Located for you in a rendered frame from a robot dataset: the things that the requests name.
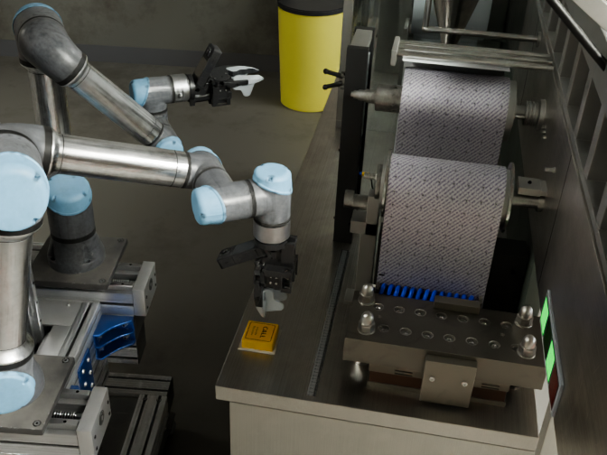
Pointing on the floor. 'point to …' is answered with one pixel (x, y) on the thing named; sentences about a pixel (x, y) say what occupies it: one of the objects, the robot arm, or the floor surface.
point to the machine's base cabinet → (338, 437)
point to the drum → (308, 51)
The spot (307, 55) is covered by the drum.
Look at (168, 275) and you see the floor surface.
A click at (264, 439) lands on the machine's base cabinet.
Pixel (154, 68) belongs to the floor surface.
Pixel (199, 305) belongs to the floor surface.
